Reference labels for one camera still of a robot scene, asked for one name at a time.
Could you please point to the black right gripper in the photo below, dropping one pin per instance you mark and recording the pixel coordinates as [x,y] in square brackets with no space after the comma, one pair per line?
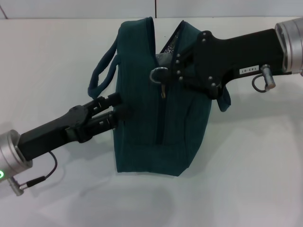
[236,54]

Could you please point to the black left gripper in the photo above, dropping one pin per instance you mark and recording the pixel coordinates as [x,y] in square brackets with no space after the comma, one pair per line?
[54,132]

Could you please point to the dark teal lunch bag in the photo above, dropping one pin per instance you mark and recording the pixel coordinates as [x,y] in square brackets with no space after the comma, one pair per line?
[142,132]

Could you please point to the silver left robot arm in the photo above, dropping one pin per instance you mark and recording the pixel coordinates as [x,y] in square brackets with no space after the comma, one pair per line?
[11,156]

